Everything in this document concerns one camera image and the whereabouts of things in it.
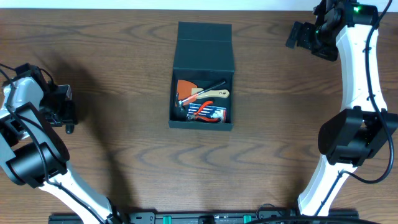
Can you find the orange scraper wooden handle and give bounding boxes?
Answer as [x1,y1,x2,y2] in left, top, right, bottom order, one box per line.
[177,80,229,101]

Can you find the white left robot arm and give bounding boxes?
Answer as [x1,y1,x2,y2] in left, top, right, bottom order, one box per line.
[1,63,129,223]

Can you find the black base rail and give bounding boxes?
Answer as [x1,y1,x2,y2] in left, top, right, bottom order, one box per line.
[48,207,359,224]

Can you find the small hammer black red handle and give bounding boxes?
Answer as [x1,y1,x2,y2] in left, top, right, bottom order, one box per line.
[175,80,230,110]

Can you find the dark green gift box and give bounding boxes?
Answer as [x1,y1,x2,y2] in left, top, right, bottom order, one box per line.
[169,22,235,131]

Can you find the blue drill bit set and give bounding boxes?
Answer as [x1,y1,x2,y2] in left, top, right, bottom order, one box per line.
[187,103,228,123]

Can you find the red black cutting pliers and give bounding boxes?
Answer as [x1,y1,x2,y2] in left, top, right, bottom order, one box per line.
[186,100,222,123]

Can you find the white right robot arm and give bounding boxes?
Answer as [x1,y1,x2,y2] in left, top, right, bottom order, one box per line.
[286,0,397,217]

